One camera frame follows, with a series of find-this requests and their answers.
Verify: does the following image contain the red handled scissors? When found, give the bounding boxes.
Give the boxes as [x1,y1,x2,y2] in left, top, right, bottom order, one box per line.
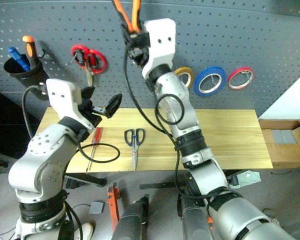
[70,44,108,87]

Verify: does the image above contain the orange black handled screwdriver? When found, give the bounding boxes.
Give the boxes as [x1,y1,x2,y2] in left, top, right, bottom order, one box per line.
[22,35,39,70]

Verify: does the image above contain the grey foot pedal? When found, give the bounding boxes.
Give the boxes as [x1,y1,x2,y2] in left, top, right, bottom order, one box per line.
[88,201,106,215]

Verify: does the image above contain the orange handled pliers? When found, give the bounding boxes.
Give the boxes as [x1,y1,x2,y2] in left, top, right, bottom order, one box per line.
[112,0,142,34]

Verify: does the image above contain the dark rounded robot leg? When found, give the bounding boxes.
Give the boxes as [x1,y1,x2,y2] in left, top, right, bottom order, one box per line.
[113,194,150,240]
[177,196,215,240]

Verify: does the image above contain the dark blue handled scissors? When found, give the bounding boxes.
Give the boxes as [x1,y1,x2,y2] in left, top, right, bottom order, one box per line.
[123,127,146,171]

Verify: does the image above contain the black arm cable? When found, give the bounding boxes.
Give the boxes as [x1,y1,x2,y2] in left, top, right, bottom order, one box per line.
[22,84,121,164]
[123,43,241,209]

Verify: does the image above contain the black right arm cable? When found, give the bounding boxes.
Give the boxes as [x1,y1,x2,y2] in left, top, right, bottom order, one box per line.
[123,43,241,209]

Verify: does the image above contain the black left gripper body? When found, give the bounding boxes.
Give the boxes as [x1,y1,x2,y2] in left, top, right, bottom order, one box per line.
[77,97,108,127]

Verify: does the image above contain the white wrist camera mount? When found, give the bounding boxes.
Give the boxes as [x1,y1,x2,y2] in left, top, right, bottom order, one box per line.
[45,78,95,131]
[141,17,177,78]

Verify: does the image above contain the white shoe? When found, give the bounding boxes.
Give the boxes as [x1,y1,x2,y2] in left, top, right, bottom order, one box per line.
[73,221,95,240]

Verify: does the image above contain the grey pegboard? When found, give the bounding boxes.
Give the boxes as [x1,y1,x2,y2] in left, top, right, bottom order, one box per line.
[0,0,300,118]

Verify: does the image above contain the orange metal stand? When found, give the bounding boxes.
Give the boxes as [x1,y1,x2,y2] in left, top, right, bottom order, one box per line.
[106,183,121,233]

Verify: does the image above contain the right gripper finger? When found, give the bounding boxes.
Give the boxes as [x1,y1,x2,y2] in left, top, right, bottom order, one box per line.
[126,31,151,49]
[120,22,134,45]

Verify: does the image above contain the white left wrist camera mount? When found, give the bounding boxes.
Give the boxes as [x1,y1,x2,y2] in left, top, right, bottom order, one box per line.
[45,78,95,131]

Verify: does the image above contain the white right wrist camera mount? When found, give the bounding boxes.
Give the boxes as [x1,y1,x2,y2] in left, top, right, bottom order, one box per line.
[141,17,177,78]

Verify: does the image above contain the black table leg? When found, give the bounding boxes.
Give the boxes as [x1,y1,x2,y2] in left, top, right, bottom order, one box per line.
[64,171,108,189]

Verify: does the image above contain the black tool holder cup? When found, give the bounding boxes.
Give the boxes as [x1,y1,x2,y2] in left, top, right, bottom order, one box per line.
[3,57,50,101]

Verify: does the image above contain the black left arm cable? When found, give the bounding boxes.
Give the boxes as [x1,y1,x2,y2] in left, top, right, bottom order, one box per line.
[22,84,121,164]

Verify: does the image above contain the white board panel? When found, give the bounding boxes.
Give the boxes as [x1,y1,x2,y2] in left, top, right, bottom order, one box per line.
[258,67,300,121]

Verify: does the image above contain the blue tape roll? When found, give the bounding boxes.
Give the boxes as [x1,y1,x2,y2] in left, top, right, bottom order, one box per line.
[192,65,228,96]

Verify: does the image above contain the yellow tape roll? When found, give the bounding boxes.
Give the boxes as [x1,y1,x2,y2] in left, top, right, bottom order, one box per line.
[173,66,195,89]

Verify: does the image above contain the blue handled tool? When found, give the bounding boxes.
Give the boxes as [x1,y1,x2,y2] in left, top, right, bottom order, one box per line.
[7,46,31,73]

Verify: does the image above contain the grey metal bracket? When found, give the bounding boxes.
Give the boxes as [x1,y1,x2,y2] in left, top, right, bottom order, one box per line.
[226,169,262,189]

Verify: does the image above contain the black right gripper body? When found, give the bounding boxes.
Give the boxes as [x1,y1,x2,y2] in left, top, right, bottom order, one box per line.
[128,46,151,68]

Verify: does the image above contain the red tape roll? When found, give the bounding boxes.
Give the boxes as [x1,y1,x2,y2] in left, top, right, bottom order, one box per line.
[227,66,255,91]

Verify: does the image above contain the red handled screwdriver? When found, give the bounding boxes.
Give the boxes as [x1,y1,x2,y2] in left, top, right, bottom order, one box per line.
[86,126,104,173]

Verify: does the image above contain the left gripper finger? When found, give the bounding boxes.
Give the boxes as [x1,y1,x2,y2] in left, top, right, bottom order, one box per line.
[79,86,95,101]
[104,93,123,119]

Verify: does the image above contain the black floor strip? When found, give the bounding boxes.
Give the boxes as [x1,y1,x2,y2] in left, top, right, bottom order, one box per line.
[139,181,178,190]

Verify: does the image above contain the brown cardboard box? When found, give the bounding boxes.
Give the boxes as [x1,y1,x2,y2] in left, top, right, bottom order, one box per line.
[259,119,300,170]

